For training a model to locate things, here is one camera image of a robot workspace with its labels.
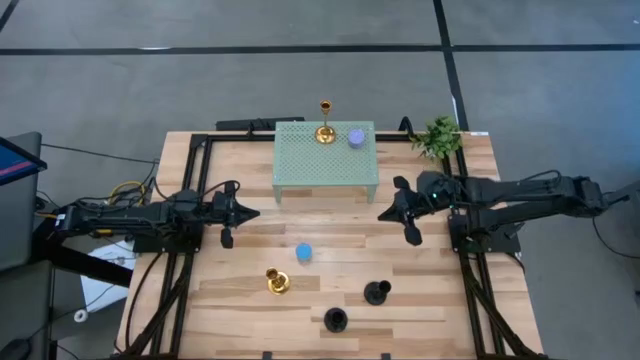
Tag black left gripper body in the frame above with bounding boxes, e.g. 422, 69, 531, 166
212, 192, 239, 230

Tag small green artificial plant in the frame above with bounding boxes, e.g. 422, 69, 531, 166
410, 116, 464, 161

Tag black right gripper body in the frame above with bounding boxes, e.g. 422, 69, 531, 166
413, 170, 461, 214

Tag monitor with blue screen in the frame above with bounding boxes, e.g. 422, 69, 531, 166
0, 135, 49, 187

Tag black aluminium table frame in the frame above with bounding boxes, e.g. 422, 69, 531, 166
119, 130, 546, 360

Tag tall gold candlestick holder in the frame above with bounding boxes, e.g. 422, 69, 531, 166
314, 99, 337, 145

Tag green perforated metal shelf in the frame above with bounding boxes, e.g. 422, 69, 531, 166
272, 120, 380, 204

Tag short gold candlestick holder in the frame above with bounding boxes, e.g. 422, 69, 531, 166
265, 267, 292, 296

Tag black stand leg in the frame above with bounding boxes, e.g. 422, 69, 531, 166
29, 219, 135, 289

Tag black floor cable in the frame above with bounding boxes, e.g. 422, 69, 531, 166
40, 143, 161, 164

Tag yellow cable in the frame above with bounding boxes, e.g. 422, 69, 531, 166
107, 180, 146, 206

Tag white sheet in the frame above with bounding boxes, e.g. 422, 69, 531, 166
79, 239, 137, 312

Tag black cable with plug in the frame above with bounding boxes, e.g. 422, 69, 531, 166
592, 192, 640, 260

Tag black computer mouse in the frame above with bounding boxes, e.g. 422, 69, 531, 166
0, 338, 32, 360

